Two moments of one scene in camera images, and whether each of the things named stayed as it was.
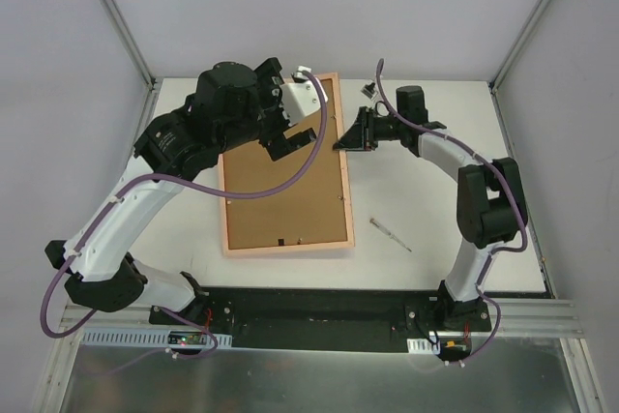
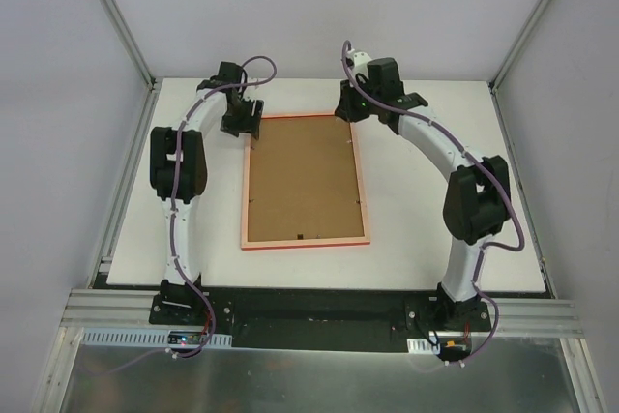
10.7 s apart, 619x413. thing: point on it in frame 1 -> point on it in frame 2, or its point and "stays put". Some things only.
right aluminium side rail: x=532 y=228 stays put
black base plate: x=324 y=320 stays put
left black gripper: x=270 y=110 -> x=243 y=119
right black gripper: x=364 y=128 -> x=346 y=106
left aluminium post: x=116 y=17 stays put
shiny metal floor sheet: x=500 y=375 stays put
